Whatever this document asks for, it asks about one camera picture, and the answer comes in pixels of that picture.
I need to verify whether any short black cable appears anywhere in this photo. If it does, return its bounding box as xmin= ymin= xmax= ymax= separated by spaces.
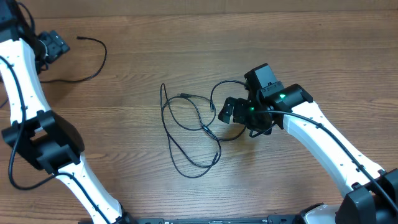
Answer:
xmin=39 ymin=35 xmax=108 ymax=84

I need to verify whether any black cable bundle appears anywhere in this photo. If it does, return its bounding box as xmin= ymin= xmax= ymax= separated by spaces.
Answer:
xmin=161 ymin=80 xmax=249 ymax=142

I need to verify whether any thin black usb cable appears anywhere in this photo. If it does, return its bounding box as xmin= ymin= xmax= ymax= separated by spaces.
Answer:
xmin=159 ymin=83 xmax=220 ymax=179

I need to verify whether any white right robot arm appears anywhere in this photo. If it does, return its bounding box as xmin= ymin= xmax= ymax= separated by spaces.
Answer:
xmin=218 ymin=63 xmax=397 ymax=223

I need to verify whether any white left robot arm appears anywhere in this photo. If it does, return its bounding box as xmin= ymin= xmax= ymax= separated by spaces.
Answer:
xmin=1 ymin=1 xmax=135 ymax=223

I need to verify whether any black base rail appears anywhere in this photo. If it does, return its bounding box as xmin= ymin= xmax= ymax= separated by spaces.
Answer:
xmin=77 ymin=203 xmax=355 ymax=224

